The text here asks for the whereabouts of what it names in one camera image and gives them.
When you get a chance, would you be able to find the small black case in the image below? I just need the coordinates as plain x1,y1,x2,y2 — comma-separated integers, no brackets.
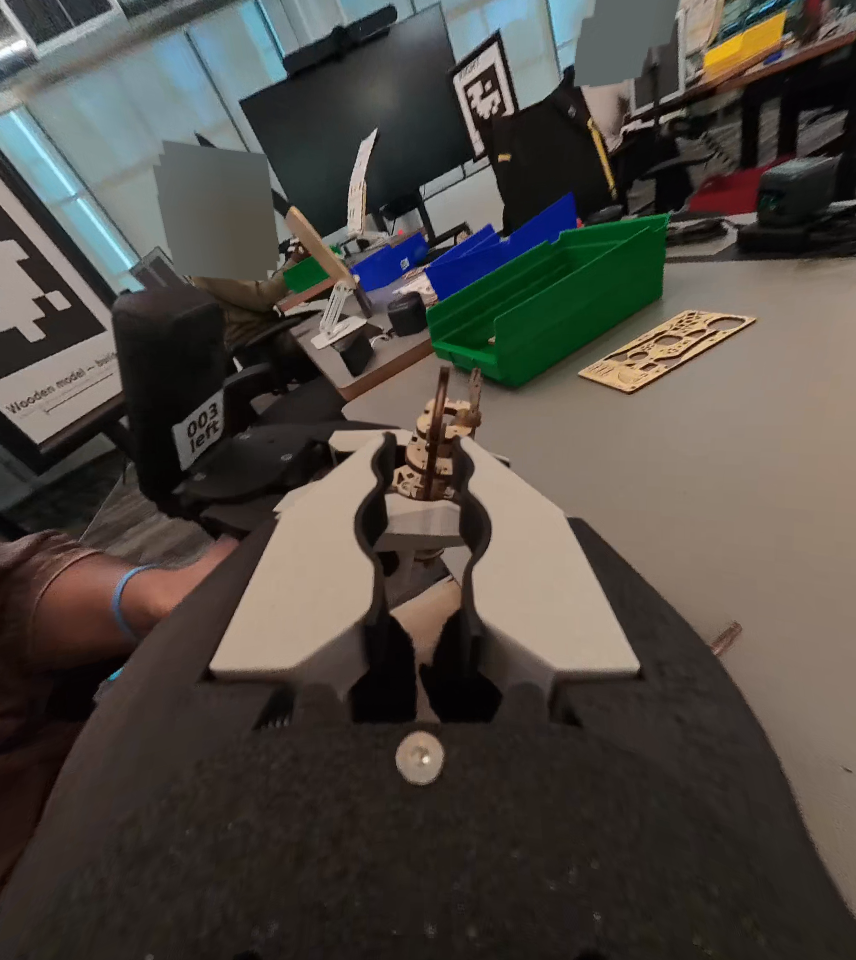
386,292,429,337

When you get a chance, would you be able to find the black video bar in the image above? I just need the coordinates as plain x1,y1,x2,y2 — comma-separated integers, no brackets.
284,6,400,75

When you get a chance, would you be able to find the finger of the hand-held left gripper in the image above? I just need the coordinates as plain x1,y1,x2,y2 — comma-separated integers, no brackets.
275,469,468,555
329,429,393,461

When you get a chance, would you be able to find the white folding stand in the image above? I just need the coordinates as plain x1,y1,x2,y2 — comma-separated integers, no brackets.
311,281,373,351

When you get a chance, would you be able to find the black jacket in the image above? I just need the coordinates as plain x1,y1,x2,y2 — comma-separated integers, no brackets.
488,75,620,230

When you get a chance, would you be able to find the black computer monitor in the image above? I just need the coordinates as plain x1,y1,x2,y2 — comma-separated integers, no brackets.
239,3,477,241

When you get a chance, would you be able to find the blue wristband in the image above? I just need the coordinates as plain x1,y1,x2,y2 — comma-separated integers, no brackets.
111,564,163,645

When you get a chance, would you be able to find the yellow plastic bin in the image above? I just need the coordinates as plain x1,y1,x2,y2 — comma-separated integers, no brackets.
701,11,787,76

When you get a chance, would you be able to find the person's left forearm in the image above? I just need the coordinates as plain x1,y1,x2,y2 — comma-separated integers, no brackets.
41,536,243,672

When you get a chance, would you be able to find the large green plastic bin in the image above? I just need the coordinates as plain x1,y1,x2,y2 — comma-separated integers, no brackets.
426,212,670,390

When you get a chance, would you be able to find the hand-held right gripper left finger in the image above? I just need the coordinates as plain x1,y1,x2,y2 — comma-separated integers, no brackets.
209,433,399,705

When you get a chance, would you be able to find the wood edged background table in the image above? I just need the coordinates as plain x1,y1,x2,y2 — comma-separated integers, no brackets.
608,6,856,140

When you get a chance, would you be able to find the light wooden board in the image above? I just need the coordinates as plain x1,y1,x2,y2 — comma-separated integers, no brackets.
285,206,360,290

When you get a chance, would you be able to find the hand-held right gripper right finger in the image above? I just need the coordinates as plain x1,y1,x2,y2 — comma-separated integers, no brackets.
455,436,642,705

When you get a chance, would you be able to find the black electronic device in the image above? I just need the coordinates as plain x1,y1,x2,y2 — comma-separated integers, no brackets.
735,156,849,252

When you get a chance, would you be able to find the blue plastic bin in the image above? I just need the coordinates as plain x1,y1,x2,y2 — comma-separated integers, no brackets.
425,192,579,303
351,231,430,292

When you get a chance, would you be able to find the small green plastic bin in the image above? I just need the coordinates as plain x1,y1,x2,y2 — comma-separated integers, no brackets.
283,255,339,295

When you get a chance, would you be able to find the small framed tag poster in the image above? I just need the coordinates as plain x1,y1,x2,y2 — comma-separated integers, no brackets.
449,30,519,162

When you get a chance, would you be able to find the wooden model assembly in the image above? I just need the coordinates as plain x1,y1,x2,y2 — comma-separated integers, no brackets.
394,366,486,502

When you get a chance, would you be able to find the large framed tag poster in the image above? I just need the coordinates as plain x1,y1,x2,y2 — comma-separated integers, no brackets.
0,123,129,475

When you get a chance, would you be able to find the laser cut wooden sheet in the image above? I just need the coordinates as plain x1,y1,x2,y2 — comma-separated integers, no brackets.
578,309,757,396

